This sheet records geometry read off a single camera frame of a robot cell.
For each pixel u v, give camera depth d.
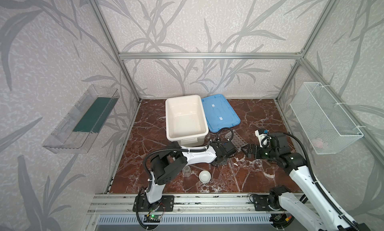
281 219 0.73
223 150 0.68
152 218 0.71
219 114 1.11
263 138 0.70
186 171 0.82
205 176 0.83
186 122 1.05
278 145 0.59
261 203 0.74
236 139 0.96
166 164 0.48
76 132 0.63
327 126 0.62
